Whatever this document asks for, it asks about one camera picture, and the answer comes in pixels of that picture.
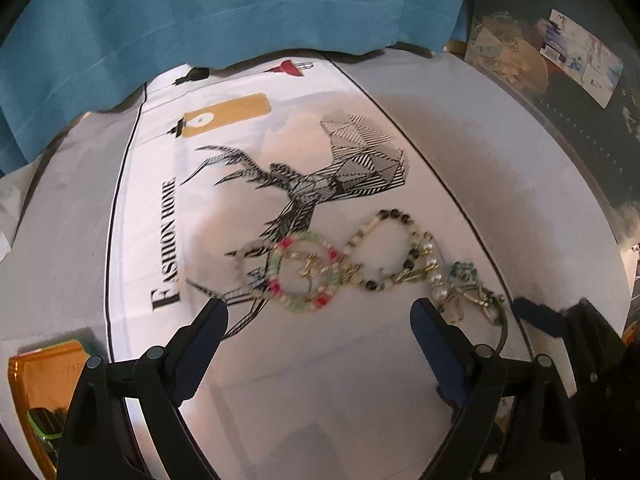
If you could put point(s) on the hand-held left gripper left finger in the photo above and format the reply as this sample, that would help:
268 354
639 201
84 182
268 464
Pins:
200 357

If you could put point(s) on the white printed sticker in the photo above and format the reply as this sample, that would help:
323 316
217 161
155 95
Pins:
585 55

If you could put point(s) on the grey and white printed tablecloth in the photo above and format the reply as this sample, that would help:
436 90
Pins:
500 160

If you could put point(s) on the blue curtain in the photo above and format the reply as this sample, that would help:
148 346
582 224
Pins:
200 10

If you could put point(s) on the copper metal tray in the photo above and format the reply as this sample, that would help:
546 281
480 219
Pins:
40 375

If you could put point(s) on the dark decorated cabinet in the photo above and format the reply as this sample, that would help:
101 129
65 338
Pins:
575 125

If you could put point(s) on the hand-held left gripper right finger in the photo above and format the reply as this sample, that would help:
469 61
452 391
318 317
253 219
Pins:
440 360

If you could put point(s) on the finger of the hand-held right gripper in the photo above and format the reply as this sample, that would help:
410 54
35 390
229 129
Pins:
540 316

